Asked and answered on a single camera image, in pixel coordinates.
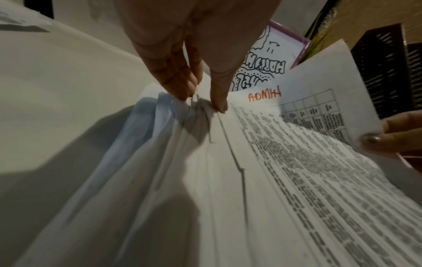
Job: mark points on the person's right hand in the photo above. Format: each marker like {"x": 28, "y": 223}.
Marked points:
{"x": 400, "y": 140}

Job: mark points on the person's left hand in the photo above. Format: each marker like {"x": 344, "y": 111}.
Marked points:
{"x": 197, "y": 28}

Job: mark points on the printed sheet with table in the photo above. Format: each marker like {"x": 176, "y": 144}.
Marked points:
{"x": 316, "y": 86}

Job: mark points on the stack of printed papers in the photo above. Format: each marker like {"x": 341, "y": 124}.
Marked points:
{"x": 257, "y": 198}

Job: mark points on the purple framed doodle drawing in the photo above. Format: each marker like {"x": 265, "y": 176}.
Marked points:
{"x": 263, "y": 60}

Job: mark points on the dark brown lattice basket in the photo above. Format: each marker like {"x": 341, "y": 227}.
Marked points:
{"x": 385, "y": 67}

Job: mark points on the white paper sheet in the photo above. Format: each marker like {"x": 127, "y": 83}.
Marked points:
{"x": 19, "y": 20}

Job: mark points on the black and yellow frame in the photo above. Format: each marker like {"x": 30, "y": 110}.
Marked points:
{"x": 318, "y": 28}

